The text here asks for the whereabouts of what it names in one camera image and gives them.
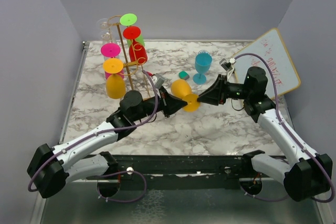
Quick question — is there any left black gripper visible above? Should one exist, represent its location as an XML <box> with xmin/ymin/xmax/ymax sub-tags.
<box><xmin>132</xmin><ymin>86</ymin><xmax>188</xmax><ymax>122</ymax></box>

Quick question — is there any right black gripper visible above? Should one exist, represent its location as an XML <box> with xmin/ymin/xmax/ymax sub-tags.
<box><xmin>198</xmin><ymin>74</ymin><xmax>252</xmax><ymax>106</ymax></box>

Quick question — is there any orange wine glass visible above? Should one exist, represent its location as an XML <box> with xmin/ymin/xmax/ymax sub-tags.
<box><xmin>103</xmin><ymin>58</ymin><xmax>126</xmax><ymax>99</ymax></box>
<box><xmin>171</xmin><ymin>79</ymin><xmax>201</xmax><ymax>112</ymax></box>

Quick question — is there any blue wine glass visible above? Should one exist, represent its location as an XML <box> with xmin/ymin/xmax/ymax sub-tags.
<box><xmin>193</xmin><ymin>52</ymin><xmax>212</xmax><ymax>85</ymax></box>

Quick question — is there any gold wire glass rack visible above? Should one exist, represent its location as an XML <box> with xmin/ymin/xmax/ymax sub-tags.
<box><xmin>107</xmin><ymin>13</ymin><xmax>150</xmax><ymax>99</ymax></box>

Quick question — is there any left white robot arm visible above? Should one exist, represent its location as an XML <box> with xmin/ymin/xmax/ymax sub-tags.
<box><xmin>27</xmin><ymin>88</ymin><xmax>187</xmax><ymax>198</ymax></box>

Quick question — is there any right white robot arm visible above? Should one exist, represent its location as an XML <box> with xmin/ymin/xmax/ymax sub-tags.
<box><xmin>197</xmin><ymin>67</ymin><xmax>335</xmax><ymax>203</ymax></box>

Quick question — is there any red wine glass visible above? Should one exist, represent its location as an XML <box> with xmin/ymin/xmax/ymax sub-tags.
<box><xmin>129</xmin><ymin>39</ymin><xmax>148</xmax><ymax>65</ymax></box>

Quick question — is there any pink wine glass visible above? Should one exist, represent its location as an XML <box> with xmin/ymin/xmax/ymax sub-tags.
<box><xmin>100</xmin><ymin>42</ymin><xmax>125</xmax><ymax>80</ymax></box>

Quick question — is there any clear wine glass lower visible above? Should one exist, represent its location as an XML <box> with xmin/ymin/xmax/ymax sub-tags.
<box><xmin>99</xmin><ymin>30</ymin><xmax>113</xmax><ymax>41</ymax></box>

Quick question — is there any clear wine glass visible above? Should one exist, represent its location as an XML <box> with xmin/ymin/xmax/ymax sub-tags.
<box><xmin>99</xmin><ymin>30</ymin><xmax>113</xmax><ymax>41</ymax></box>
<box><xmin>96</xmin><ymin>18</ymin><xmax>111</xmax><ymax>30</ymax></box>

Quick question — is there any green wine glass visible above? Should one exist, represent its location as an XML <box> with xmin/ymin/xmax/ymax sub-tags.
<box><xmin>120</xmin><ymin>13</ymin><xmax>145</xmax><ymax>47</ymax></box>

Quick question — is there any clear wine glass upper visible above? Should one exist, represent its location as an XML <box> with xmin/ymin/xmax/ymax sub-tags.
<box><xmin>96</xmin><ymin>18</ymin><xmax>111</xmax><ymax>30</ymax></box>

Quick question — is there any green grey eraser block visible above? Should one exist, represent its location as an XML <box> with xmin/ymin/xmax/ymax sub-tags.
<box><xmin>178</xmin><ymin>71</ymin><xmax>190</xmax><ymax>80</ymax></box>

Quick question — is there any blue white round jar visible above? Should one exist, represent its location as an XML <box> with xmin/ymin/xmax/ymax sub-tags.
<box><xmin>198</xmin><ymin>50</ymin><xmax>209</xmax><ymax>54</ymax></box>

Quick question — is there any yellow framed whiteboard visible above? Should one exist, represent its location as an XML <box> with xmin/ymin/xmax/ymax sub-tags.
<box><xmin>234</xmin><ymin>28</ymin><xmax>301</xmax><ymax>99</ymax></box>

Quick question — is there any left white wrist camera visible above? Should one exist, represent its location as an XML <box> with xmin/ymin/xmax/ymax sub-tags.
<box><xmin>152</xmin><ymin>74</ymin><xmax>166</xmax><ymax>89</ymax></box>

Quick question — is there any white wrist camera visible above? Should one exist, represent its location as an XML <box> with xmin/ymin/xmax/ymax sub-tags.
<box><xmin>152</xmin><ymin>74</ymin><xmax>166</xmax><ymax>89</ymax></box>
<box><xmin>219</xmin><ymin>58</ymin><xmax>236</xmax><ymax>80</ymax></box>

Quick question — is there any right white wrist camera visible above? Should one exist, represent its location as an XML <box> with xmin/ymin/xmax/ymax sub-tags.
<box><xmin>219</xmin><ymin>58</ymin><xmax>236</xmax><ymax>80</ymax></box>

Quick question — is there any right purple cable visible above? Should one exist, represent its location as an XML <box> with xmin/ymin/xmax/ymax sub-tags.
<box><xmin>230</xmin><ymin>52</ymin><xmax>333</xmax><ymax>204</ymax></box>

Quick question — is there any purple cable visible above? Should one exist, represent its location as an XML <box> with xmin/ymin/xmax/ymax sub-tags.
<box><xmin>230</xmin><ymin>52</ymin><xmax>333</xmax><ymax>204</ymax></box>
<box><xmin>27</xmin><ymin>70</ymin><xmax>159</xmax><ymax>204</ymax></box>

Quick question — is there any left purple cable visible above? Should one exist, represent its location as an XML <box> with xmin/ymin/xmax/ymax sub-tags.
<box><xmin>27</xmin><ymin>70</ymin><xmax>159</xmax><ymax>204</ymax></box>

